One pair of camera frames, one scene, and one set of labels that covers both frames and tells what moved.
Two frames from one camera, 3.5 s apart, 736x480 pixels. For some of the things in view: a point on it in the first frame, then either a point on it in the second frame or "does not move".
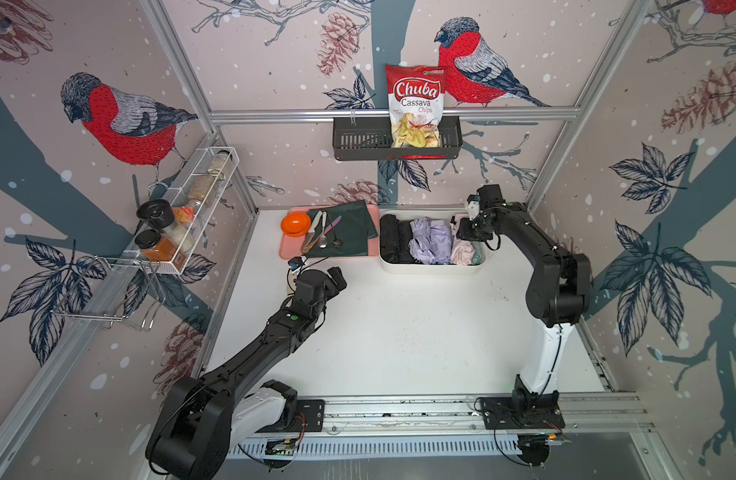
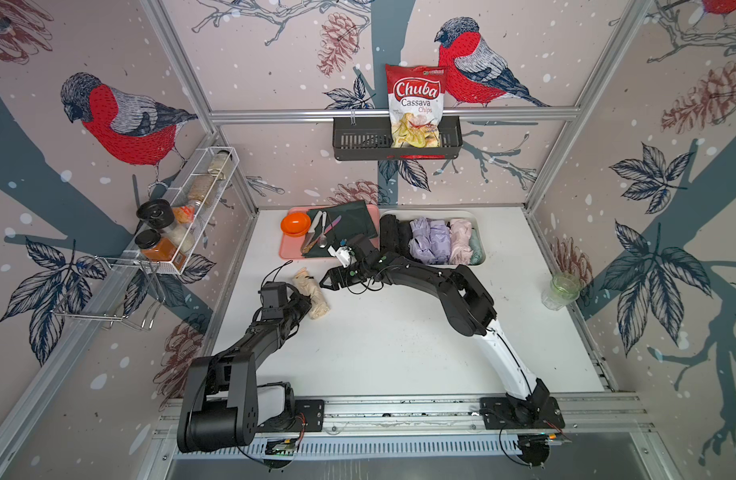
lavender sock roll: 420,241 does not move
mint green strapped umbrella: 479,249 does not move
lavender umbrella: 440,242 does not move
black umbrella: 405,235 does not move
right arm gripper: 462,233 to 337,272
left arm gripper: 334,289 to 297,297
